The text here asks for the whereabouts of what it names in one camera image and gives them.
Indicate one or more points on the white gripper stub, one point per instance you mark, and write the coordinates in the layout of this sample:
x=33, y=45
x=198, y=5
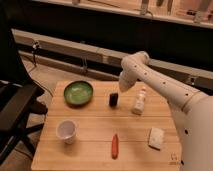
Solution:
x=123, y=87

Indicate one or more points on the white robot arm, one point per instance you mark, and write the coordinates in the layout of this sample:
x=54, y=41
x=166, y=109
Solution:
x=197, y=146

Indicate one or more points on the white small bottle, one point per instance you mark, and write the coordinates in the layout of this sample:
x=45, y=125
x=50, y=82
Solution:
x=139, y=102

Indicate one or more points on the wooden table board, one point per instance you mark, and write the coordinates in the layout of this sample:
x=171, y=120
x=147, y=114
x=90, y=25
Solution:
x=97, y=123

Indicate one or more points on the green bowl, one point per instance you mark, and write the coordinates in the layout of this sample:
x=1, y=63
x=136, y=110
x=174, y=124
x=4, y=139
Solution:
x=78, y=93

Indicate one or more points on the orange carrot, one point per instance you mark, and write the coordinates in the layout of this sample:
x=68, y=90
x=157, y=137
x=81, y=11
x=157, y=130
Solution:
x=115, y=147

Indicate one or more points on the white sponge block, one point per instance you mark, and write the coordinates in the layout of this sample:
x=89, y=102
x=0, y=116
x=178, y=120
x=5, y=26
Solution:
x=156, y=138

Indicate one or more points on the white paper cup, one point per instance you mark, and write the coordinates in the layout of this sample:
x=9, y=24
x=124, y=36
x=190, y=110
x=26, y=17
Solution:
x=66, y=131

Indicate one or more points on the black chair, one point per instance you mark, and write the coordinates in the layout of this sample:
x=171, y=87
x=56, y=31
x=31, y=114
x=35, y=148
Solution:
x=16, y=104

